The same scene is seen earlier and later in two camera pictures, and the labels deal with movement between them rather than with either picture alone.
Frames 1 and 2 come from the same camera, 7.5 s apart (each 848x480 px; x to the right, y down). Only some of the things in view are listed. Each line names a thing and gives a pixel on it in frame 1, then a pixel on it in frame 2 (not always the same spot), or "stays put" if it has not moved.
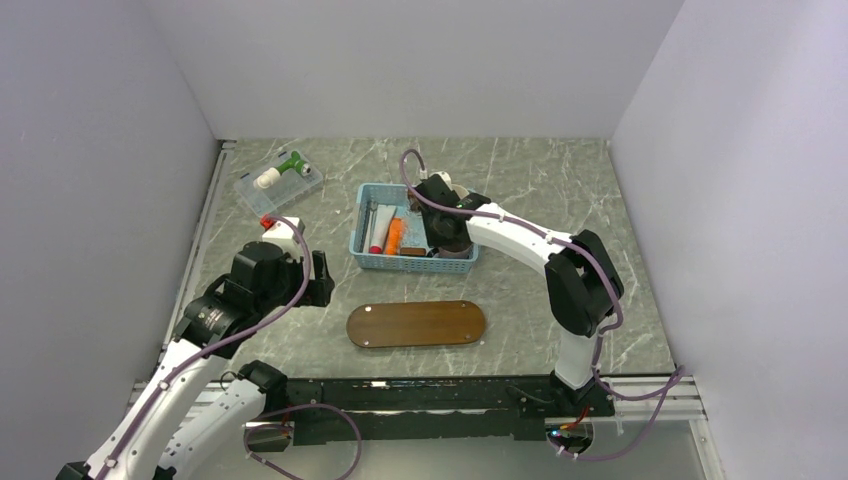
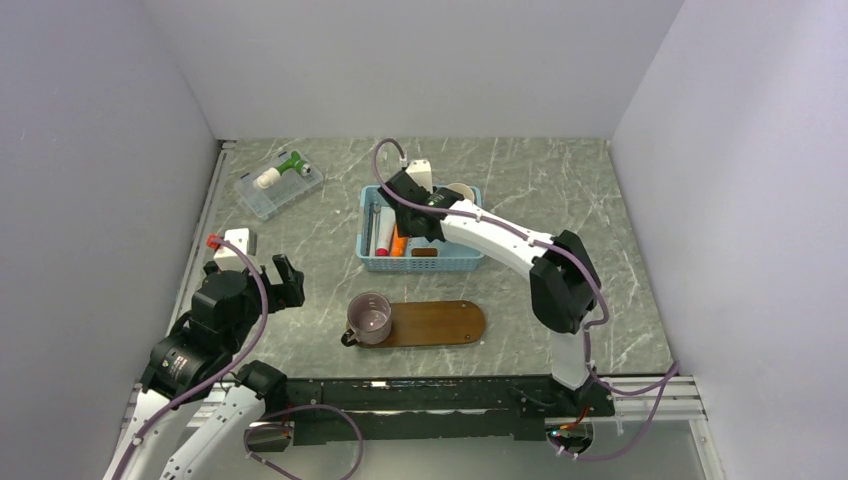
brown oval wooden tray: x=416 y=324 stays put
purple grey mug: x=461 y=254 → x=369 y=317
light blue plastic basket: x=388 y=234 stays put
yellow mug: x=461 y=191 stays put
